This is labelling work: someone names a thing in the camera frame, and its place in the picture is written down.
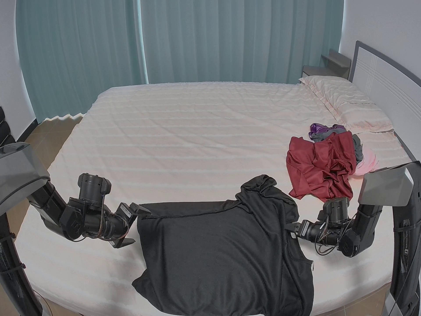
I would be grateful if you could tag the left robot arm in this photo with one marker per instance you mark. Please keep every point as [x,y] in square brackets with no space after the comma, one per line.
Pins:
[19,170]

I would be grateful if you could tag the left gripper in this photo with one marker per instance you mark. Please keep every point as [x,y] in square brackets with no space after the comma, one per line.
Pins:
[113,225]

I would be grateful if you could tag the black T-shirt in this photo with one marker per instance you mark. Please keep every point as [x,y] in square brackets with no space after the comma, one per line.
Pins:
[213,258]

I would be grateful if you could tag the grey garment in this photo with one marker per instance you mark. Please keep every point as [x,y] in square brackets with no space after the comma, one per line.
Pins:
[358,150]

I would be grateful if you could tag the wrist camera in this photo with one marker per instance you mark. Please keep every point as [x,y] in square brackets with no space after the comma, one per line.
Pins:
[326,208]
[106,185]

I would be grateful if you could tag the purple garment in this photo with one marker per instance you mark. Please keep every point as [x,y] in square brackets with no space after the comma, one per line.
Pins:
[317,128]

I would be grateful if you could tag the blue-green curtain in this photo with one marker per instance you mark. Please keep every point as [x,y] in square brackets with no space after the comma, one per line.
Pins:
[236,28]
[82,44]

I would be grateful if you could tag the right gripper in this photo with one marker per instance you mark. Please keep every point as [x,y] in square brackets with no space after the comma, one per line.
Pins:
[315,232]

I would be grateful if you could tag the pink garment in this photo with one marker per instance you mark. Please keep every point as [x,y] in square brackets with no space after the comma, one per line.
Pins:
[368,163]

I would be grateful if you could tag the black chest of drawers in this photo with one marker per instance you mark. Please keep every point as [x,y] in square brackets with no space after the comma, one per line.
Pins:
[5,130]

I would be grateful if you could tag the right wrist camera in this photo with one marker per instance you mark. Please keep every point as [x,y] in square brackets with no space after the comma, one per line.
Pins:
[326,208]

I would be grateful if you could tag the cream pillow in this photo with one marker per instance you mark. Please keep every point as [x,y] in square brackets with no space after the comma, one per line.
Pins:
[345,100]

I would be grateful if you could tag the bed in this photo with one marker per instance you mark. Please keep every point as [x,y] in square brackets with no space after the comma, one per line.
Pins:
[197,143]

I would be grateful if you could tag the grey bedside table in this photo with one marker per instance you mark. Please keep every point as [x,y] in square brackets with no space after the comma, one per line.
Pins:
[315,70]

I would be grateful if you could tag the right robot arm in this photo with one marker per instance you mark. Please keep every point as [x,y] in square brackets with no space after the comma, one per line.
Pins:
[365,229]

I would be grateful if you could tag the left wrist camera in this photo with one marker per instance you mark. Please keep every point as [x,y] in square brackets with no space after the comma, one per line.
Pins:
[106,185]

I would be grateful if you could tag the dark red garment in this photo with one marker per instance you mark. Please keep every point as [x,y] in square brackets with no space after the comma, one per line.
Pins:
[315,166]

